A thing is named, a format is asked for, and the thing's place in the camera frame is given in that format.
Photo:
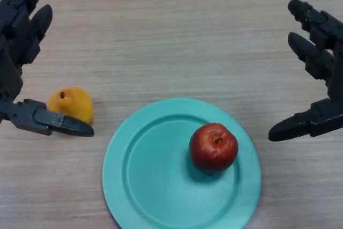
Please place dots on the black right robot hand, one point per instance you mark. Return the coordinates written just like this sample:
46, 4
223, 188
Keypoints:
324, 52

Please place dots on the green round plate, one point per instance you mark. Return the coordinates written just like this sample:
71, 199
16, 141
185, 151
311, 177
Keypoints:
160, 175

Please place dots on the yellow pear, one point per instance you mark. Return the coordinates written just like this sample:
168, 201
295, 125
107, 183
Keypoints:
72, 104

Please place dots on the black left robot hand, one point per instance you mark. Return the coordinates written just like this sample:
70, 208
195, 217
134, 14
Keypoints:
14, 49

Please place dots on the red apple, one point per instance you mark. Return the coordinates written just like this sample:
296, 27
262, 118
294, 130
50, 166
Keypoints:
213, 147

